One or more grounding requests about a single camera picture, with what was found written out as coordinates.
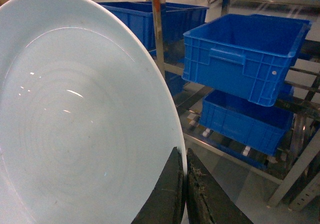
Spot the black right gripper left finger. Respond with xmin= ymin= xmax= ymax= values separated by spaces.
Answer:
xmin=132 ymin=147 xmax=185 ymax=224

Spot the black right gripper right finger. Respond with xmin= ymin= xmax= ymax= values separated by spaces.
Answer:
xmin=186 ymin=148 xmax=252 ymax=224

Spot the light blue oval tray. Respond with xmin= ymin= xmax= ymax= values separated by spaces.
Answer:
xmin=0 ymin=0 xmax=186 ymax=224

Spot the blue crate lower shelf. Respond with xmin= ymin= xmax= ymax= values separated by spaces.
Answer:
xmin=199 ymin=90 xmax=294 ymax=156

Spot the stainless steel shelf rack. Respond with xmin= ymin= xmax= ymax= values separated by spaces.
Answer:
xmin=143 ymin=0 xmax=320 ymax=212

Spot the blue crate left rack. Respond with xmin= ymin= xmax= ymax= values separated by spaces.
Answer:
xmin=99 ymin=1 xmax=209 ymax=51

